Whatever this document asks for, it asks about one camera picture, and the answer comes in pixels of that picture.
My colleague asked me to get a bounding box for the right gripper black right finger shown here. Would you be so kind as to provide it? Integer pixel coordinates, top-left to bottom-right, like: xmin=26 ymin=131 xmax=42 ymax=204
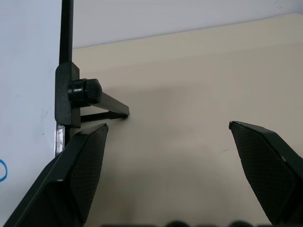
xmin=228 ymin=120 xmax=303 ymax=227

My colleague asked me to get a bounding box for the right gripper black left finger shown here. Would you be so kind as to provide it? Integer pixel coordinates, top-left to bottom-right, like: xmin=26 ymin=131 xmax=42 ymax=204
xmin=0 ymin=122 xmax=109 ymax=227

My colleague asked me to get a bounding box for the white whiteboard with black stand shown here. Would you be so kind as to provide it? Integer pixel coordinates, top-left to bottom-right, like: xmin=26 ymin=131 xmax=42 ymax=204
xmin=0 ymin=0 xmax=130 ymax=224

